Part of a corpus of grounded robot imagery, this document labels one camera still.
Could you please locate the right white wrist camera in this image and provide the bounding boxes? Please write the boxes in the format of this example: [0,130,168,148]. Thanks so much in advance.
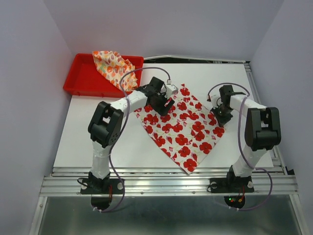
[207,94,222,108]

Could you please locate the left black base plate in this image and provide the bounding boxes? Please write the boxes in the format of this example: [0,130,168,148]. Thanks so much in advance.
[77,178,124,195]

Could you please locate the aluminium frame rails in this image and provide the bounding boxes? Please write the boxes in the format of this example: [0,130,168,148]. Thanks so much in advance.
[29,55,309,235]

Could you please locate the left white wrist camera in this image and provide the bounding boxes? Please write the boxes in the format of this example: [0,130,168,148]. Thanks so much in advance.
[166,79,178,98]

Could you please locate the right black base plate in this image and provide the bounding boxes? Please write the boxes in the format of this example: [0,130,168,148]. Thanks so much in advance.
[207,177,254,194]

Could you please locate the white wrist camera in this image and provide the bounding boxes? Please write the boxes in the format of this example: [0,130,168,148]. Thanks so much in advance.
[207,94,222,108]
[166,79,178,98]

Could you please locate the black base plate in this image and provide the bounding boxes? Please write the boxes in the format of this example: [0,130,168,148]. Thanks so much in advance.
[77,178,124,195]
[207,177,254,194]

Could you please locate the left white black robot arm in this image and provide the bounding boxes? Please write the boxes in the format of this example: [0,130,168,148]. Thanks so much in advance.
[80,77,178,194]

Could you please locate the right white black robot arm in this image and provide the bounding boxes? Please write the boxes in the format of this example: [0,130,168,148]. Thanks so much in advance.
[207,83,281,193]

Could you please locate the red poppy print skirt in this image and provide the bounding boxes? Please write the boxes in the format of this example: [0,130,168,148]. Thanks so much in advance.
[135,84,225,174]

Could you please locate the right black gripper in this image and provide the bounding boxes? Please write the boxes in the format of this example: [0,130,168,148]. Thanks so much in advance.
[210,103,233,127]

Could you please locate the red plastic tray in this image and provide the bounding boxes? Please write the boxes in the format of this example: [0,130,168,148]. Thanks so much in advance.
[63,53,144,98]

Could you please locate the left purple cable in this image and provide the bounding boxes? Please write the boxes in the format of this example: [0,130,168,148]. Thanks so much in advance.
[91,67,173,213]

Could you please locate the orange floral print skirt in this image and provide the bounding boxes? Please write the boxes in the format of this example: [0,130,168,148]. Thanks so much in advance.
[92,51,138,92]

